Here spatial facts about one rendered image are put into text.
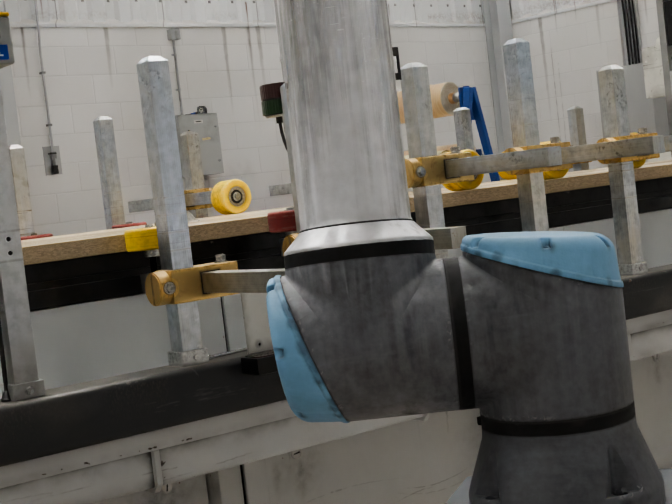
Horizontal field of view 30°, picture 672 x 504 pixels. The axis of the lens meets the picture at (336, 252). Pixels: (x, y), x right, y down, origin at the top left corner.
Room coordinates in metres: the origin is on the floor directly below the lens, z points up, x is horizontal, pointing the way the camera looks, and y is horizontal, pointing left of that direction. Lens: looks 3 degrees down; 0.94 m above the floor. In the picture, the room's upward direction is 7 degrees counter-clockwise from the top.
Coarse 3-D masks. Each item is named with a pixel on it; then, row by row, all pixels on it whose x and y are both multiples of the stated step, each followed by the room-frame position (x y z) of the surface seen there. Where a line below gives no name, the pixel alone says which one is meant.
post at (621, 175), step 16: (608, 80) 2.43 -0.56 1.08; (624, 80) 2.44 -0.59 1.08; (608, 96) 2.44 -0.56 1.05; (624, 96) 2.44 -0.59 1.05; (608, 112) 2.44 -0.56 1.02; (624, 112) 2.44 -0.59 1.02; (608, 128) 2.44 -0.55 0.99; (624, 128) 2.43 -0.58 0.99; (624, 176) 2.43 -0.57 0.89; (624, 192) 2.42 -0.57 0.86; (624, 208) 2.43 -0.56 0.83; (624, 224) 2.43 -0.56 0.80; (624, 240) 2.43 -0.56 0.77; (640, 240) 2.44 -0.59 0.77; (624, 256) 2.44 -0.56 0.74; (640, 256) 2.44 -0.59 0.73
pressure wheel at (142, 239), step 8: (152, 224) 2.00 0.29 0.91; (128, 232) 1.97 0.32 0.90; (136, 232) 1.96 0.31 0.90; (144, 232) 1.96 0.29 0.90; (152, 232) 1.96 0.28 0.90; (128, 240) 1.98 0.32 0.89; (136, 240) 1.96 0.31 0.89; (144, 240) 1.96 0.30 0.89; (152, 240) 1.96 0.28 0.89; (128, 248) 1.98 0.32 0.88; (136, 248) 1.97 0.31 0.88; (144, 248) 1.96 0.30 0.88; (152, 248) 1.96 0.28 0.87; (152, 256) 1.99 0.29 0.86; (152, 264) 1.99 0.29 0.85
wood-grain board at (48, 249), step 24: (600, 168) 3.64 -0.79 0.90; (648, 168) 2.78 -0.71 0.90; (408, 192) 3.20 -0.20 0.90; (456, 192) 2.44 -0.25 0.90; (480, 192) 2.48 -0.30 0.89; (504, 192) 2.52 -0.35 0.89; (552, 192) 2.60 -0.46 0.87; (216, 216) 2.86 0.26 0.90; (240, 216) 2.46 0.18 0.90; (264, 216) 2.18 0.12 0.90; (24, 240) 2.59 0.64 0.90; (48, 240) 2.25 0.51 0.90; (72, 240) 1.99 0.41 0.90; (96, 240) 1.99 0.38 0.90; (120, 240) 2.01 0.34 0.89; (192, 240) 2.09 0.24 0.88; (24, 264) 1.92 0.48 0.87
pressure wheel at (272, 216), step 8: (288, 208) 2.11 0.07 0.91; (272, 216) 2.09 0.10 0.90; (280, 216) 2.08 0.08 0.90; (288, 216) 2.08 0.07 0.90; (272, 224) 2.09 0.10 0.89; (280, 224) 2.08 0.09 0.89; (288, 224) 2.08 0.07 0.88; (272, 232) 2.10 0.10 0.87; (280, 232) 2.09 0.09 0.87; (288, 232) 2.11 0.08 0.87; (296, 232) 2.11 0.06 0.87
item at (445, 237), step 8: (432, 232) 1.81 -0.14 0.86; (440, 232) 1.79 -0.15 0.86; (448, 232) 1.78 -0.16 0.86; (456, 232) 1.78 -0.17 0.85; (464, 232) 1.79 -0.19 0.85; (280, 240) 2.12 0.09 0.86; (440, 240) 1.79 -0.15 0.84; (448, 240) 1.78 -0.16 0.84; (456, 240) 1.78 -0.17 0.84; (440, 248) 1.80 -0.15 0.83; (448, 248) 1.78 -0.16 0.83; (456, 248) 1.78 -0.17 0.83
